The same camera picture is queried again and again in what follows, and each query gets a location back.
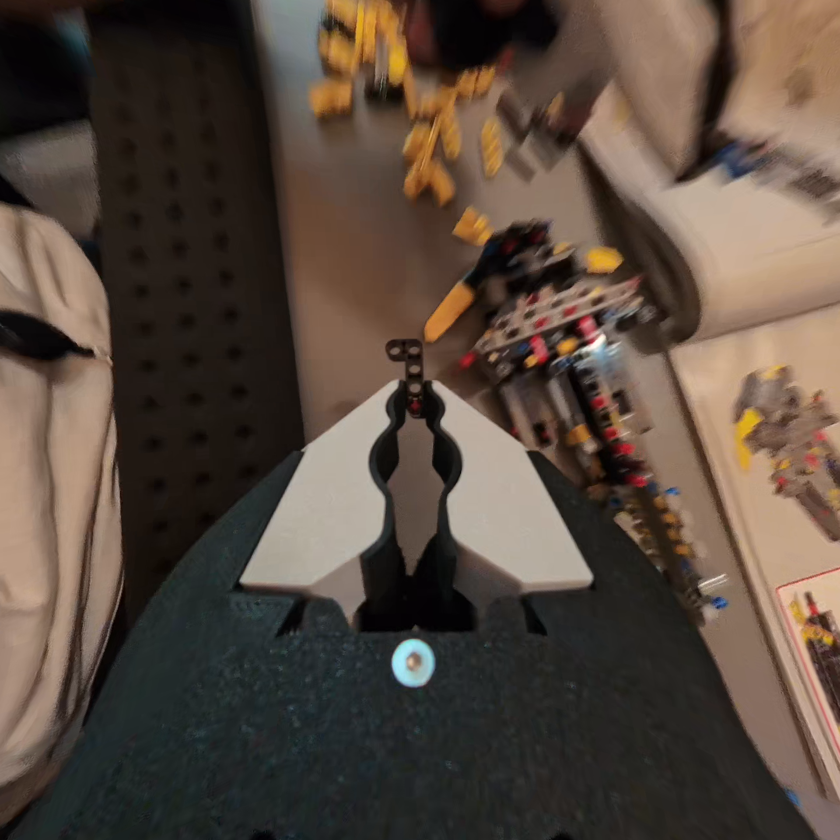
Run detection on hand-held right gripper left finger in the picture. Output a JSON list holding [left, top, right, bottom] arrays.
[[238, 379, 413, 611]]

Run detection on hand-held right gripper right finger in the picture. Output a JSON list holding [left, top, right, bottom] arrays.
[[420, 379, 596, 611]]

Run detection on black lego beam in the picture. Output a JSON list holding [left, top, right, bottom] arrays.
[[386, 338, 431, 421]]

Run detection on lego car chassis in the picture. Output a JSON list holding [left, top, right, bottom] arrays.
[[423, 220, 729, 624]]

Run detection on lego instruction booklet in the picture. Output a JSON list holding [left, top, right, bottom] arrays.
[[577, 0, 840, 788]]

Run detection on pile of yellow lego pieces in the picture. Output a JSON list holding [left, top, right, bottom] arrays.
[[308, 0, 572, 207]]

